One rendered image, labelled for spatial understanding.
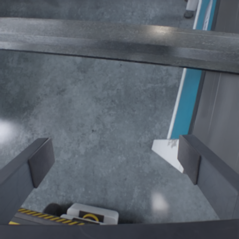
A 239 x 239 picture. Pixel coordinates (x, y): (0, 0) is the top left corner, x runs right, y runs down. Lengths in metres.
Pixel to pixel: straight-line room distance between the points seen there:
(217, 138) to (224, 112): 0.04
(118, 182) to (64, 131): 0.45
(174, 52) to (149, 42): 0.04
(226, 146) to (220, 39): 0.16
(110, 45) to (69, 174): 0.92
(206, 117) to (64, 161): 0.94
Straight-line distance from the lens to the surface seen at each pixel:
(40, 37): 0.33
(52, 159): 0.17
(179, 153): 0.17
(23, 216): 0.89
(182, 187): 1.05
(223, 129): 0.29
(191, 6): 1.19
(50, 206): 1.06
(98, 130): 1.02
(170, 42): 0.27
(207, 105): 0.28
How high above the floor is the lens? 0.99
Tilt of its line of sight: 80 degrees down
